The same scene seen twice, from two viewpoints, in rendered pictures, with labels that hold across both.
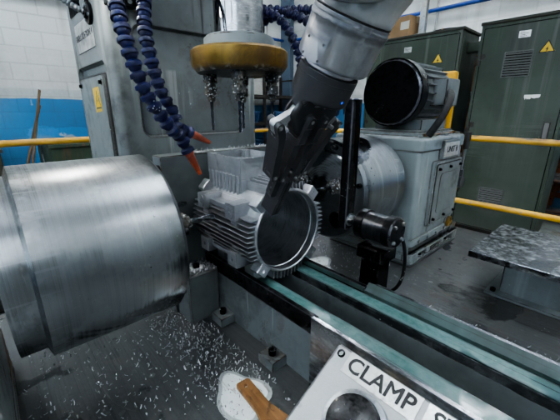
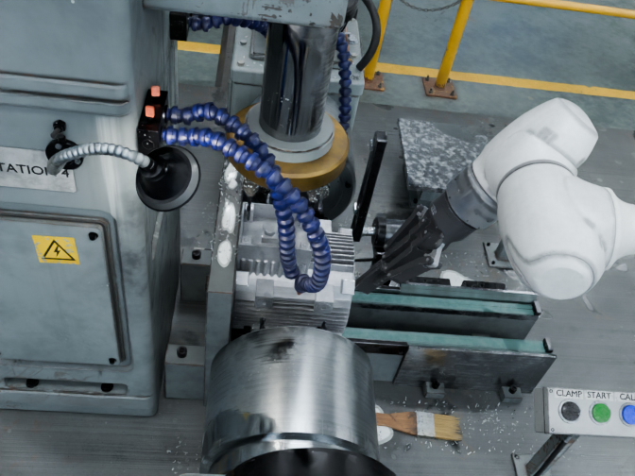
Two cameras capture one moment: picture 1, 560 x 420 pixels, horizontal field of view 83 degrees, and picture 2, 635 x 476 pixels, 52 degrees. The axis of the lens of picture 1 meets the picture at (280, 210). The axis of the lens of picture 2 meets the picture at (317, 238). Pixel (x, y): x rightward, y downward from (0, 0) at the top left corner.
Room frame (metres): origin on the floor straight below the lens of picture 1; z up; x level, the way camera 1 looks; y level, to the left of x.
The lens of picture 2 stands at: (0.19, 0.68, 1.92)
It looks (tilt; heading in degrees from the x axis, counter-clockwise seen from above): 46 degrees down; 303
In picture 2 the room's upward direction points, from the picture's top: 12 degrees clockwise
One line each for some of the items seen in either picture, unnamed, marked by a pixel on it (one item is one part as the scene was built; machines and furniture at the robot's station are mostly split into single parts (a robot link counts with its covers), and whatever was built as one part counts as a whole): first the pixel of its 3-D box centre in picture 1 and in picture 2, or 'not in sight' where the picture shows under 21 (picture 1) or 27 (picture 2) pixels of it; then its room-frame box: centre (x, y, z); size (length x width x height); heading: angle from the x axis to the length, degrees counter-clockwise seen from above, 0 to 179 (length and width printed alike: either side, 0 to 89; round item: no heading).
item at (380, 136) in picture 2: (350, 167); (368, 190); (0.62, -0.14, 1.12); 0.04 x 0.03 x 0.26; 42
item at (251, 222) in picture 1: (256, 217); (291, 278); (0.63, 0.05, 1.01); 0.20 x 0.19 x 0.19; 42
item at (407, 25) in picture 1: (401, 31); not in sight; (4.01, -1.36, 2.07); 0.40 x 0.30 x 0.21; 35
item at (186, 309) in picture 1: (197, 288); not in sight; (0.61, 0.18, 0.86); 0.07 x 0.06 x 0.12; 132
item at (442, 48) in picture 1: (410, 131); not in sight; (3.80, -1.51, 0.99); 1.02 x 0.49 x 1.98; 43
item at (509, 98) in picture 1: (512, 137); not in sight; (3.06, -2.19, 0.98); 0.72 x 0.49 x 1.96; 43
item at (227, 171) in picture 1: (243, 170); (274, 240); (0.66, 0.08, 1.11); 0.12 x 0.11 x 0.07; 42
